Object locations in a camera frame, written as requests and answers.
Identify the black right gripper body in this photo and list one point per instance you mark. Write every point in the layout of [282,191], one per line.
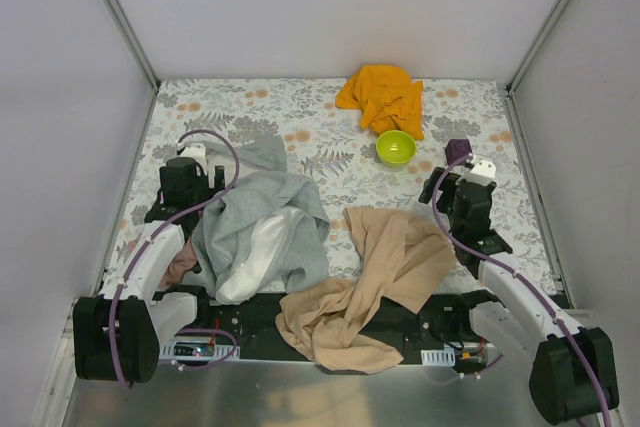
[445,187]

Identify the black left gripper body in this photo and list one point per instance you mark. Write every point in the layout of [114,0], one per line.
[198,179]

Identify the pink cloth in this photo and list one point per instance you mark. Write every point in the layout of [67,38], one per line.
[182,263]

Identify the orange cloth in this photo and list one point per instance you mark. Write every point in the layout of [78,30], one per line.
[387,98]

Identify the grey sweatshirt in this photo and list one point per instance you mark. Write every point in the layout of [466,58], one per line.
[270,226]

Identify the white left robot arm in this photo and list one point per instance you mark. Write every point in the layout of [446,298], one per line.
[119,332]

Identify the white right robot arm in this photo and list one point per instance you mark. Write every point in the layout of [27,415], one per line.
[569,368]

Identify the beige cloth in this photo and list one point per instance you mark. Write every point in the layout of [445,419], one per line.
[405,258]

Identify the purple cube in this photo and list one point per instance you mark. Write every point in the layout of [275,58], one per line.
[457,149]

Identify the green bowl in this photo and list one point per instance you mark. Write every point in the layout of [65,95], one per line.
[395,148]

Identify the floral tablecloth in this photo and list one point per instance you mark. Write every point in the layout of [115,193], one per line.
[327,144]

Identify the right controller board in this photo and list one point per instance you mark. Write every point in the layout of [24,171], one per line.
[449,357]

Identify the controller board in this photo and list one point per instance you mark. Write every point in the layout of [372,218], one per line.
[449,357]
[197,351]

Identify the left controller board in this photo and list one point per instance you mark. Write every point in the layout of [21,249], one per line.
[197,351]

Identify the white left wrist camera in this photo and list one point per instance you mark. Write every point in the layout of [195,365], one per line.
[197,152]

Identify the left aluminium frame post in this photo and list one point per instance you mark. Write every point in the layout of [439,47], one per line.
[131,39]

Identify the aluminium frame post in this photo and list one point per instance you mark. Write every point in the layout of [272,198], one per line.
[131,39]
[546,29]

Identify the right aluminium frame post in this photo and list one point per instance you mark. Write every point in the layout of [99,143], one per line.
[546,29]

